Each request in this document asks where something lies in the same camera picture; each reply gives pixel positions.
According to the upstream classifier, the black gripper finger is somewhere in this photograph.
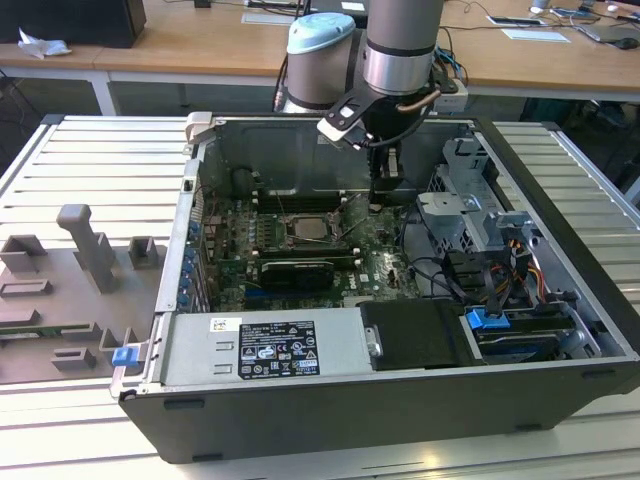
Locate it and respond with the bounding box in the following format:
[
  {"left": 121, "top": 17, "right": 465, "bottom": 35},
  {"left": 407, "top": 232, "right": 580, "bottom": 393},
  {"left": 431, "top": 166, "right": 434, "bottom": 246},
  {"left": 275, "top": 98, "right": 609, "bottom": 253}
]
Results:
[
  {"left": 368, "top": 143, "right": 383, "bottom": 211},
  {"left": 379, "top": 145, "right": 403, "bottom": 195}
]

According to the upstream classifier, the black RAM slot row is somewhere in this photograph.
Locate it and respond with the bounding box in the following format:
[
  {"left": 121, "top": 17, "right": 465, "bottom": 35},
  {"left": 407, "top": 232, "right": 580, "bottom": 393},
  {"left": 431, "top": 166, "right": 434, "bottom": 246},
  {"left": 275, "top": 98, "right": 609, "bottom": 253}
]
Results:
[
  {"left": 253, "top": 246, "right": 361, "bottom": 266},
  {"left": 254, "top": 191, "right": 349, "bottom": 212}
]

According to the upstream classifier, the black CPU socket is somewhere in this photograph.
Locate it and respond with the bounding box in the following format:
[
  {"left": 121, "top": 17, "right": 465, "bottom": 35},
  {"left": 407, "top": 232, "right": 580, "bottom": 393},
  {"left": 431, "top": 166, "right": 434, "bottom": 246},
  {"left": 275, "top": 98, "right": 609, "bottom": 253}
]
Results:
[{"left": 280, "top": 212, "right": 350, "bottom": 252}]

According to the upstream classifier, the grey metal disk bay cage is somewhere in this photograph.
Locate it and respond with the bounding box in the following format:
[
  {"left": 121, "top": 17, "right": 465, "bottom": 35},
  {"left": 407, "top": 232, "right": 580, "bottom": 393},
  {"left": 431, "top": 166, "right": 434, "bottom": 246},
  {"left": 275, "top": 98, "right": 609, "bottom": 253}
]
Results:
[{"left": 414, "top": 137, "right": 502, "bottom": 257}]

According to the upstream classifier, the green motherboard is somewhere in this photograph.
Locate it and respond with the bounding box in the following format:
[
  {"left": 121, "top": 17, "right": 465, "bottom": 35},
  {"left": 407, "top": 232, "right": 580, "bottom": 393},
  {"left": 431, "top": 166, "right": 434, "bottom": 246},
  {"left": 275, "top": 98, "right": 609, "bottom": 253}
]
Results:
[{"left": 199, "top": 192, "right": 431, "bottom": 311}]

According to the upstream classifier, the black graphics card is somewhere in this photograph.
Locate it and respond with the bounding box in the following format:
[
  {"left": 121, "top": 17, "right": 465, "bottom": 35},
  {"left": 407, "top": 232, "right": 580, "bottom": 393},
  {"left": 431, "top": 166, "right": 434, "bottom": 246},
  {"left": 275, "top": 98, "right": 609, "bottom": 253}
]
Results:
[{"left": 259, "top": 259, "right": 335, "bottom": 292}]

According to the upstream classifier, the black round board component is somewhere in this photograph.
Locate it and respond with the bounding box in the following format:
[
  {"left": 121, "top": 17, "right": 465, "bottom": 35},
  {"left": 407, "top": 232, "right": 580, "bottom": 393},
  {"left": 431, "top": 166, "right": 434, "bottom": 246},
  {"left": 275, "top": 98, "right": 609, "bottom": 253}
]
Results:
[{"left": 231, "top": 167, "right": 257, "bottom": 195}]

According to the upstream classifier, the hard disk in blue carrier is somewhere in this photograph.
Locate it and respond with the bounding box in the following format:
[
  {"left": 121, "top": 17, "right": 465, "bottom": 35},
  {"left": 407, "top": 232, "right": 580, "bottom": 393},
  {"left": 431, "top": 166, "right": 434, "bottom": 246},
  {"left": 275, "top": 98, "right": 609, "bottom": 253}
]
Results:
[{"left": 462, "top": 307, "right": 576, "bottom": 366}]

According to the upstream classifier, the pale grey case latch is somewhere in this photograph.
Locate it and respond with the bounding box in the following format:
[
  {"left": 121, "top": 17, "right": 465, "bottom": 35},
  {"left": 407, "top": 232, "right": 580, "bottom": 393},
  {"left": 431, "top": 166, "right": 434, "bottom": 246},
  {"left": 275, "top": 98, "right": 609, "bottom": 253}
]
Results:
[{"left": 184, "top": 110, "right": 217, "bottom": 147}]

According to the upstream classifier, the long light wood desk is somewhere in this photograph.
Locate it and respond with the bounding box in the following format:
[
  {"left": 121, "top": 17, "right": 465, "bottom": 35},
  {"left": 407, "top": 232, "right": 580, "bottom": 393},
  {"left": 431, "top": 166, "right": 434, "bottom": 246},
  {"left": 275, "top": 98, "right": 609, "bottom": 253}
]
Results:
[{"left": 0, "top": 0, "right": 371, "bottom": 117}]

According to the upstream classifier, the grey laptop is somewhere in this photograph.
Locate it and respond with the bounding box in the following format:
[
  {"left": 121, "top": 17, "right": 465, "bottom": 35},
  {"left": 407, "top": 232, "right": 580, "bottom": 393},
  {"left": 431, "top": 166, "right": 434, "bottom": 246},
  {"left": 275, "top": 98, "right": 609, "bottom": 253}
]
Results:
[{"left": 574, "top": 22, "right": 640, "bottom": 49}]

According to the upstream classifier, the silver power supply unit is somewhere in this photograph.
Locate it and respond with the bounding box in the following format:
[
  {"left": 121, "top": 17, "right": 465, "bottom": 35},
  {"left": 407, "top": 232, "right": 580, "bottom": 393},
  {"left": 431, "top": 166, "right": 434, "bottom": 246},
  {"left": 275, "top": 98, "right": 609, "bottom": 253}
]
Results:
[{"left": 162, "top": 308, "right": 376, "bottom": 386}]

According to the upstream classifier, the black open PC case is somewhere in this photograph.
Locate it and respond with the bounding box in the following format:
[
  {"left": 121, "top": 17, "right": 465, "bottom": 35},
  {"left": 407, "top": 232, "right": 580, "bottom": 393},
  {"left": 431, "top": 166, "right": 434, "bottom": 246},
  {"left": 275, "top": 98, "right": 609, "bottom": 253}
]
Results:
[{"left": 110, "top": 110, "right": 640, "bottom": 464}]

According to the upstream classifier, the black computer box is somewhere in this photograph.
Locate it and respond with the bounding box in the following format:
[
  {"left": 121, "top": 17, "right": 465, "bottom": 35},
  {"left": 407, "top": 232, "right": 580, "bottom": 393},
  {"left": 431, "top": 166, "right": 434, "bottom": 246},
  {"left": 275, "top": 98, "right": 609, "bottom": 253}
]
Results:
[{"left": 0, "top": 0, "right": 147, "bottom": 50}]

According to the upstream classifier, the grey parts rack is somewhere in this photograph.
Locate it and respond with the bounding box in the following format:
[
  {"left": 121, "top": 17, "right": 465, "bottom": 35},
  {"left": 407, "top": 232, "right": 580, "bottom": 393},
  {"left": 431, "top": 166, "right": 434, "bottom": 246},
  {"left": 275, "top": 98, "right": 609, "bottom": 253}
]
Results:
[{"left": 0, "top": 203, "right": 169, "bottom": 386}]

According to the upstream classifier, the white crumpled paper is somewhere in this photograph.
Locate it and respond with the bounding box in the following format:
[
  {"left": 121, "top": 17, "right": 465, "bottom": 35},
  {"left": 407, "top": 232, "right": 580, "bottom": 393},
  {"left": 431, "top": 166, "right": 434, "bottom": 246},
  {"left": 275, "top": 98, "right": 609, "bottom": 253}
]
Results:
[{"left": 17, "top": 27, "right": 71, "bottom": 60}]

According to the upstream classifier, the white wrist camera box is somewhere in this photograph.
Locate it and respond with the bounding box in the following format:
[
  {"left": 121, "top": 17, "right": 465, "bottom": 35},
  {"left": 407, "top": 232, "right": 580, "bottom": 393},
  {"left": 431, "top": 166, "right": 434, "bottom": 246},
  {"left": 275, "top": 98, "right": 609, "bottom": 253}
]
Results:
[{"left": 315, "top": 89, "right": 375, "bottom": 150}]

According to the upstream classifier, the metal socket cover frame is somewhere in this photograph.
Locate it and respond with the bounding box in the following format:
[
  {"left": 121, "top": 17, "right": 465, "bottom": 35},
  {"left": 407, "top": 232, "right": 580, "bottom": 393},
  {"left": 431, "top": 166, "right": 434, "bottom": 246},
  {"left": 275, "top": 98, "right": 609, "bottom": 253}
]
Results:
[{"left": 327, "top": 194, "right": 379, "bottom": 240}]

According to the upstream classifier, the blue hanging cable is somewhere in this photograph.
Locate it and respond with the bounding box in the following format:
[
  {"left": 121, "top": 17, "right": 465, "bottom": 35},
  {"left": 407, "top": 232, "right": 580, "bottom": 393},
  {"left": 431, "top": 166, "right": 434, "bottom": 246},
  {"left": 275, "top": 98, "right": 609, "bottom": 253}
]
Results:
[{"left": 435, "top": 44, "right": 470, "bottom": 84}]

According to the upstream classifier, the grey desk cable lid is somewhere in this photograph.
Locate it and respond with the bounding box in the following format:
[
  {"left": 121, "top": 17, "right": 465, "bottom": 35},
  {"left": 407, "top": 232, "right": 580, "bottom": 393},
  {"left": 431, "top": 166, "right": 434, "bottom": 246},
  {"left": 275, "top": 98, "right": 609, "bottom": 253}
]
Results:
[{"left": 241, "top": 11, "right": 296, "bottom": 25}]

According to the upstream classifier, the black disk wire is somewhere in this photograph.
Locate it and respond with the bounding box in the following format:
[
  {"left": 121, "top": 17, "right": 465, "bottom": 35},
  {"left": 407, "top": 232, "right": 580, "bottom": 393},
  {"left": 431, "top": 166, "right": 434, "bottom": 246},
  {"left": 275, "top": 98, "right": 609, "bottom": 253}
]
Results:
[{"left": 447, "top": 252, "right": 504, "bottom": 321}]

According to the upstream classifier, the yellow red wire bundle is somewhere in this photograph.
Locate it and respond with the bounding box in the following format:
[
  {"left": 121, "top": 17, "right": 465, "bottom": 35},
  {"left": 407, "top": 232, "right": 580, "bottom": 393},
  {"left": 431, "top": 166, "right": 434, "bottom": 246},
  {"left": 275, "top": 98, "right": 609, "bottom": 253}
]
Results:
[{"left": 502, "top": 238, "right": 546, "bottom": 304}]

